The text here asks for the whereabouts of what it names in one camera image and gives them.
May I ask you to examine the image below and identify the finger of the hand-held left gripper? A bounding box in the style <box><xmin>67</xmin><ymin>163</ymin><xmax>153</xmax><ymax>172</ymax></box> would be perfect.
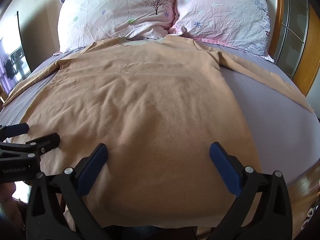
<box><xmin>0</xmin><ymin>123</ymin><xmax>30</xmax><ymax>143</ymax></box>
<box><xmin>0</xmin><ymin>133</ymin><xmax>61</xmax><ymax>160</ymax></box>

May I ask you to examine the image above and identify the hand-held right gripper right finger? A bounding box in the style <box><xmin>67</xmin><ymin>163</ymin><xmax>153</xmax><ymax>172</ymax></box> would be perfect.
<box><xmin>200</xmin><ymin>142</ymin><xmax>293</xmax><ymax>240</ymax></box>

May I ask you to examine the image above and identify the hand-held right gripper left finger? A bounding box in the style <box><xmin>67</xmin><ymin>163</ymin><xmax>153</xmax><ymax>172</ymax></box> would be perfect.
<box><xmin>26</xmin><ymin>143</ymin><xmax>112</xmax><ymax>240</ymax></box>

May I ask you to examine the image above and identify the beige long-sleeved shirt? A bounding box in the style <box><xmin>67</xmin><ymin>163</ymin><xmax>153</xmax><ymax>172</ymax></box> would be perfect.
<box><xmin>3</xmin><ymin>35</ymin><xmax>314</xmax><ymax>230</ymax></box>

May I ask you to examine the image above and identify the window with hanging clothes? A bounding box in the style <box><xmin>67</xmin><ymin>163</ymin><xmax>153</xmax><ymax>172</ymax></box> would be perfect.
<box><xmin>0</xmin><ymin>11</ymin><xmax>32</xmax><ymax>100</ymax></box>

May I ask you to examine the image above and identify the wooden headboard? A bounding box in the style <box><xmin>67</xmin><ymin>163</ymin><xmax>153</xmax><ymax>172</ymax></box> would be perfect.
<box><xmin>270</xmin><ymin>0</ymin><xmax>320</xmax><ymax>98</ymax></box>

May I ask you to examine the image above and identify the pink tree-print pillow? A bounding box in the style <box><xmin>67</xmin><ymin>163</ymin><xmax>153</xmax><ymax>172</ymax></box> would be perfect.
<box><xmin>57</xmin><ymin>0</ymin><xmax>177</xmax><ymax>53</ymax></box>

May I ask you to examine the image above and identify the pink floral pillow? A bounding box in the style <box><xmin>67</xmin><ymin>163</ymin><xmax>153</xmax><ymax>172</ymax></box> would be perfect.
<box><xmin>167</xmin><ymin>0</ymin><xmax>275</xmax><ymax>63</ymax></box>

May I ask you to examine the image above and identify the wooden glass-panel door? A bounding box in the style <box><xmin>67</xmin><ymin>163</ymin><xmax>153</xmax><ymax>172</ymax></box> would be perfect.
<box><xmin>274</xmin><ymin>0</ymin><xmax>309</xmax><ymax>79</ymax></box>

